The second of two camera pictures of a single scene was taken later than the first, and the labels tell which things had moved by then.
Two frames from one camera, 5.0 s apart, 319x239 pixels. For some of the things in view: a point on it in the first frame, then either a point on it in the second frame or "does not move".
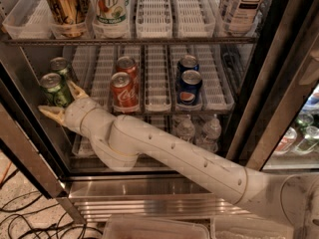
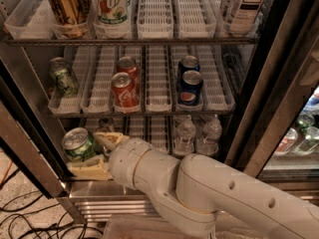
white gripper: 76,115 → 124,162
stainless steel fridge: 233,66 does not move
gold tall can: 68,4 does not move
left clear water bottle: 184,129 does not move
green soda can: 52,84 → 79,144
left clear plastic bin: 126,226 does not move
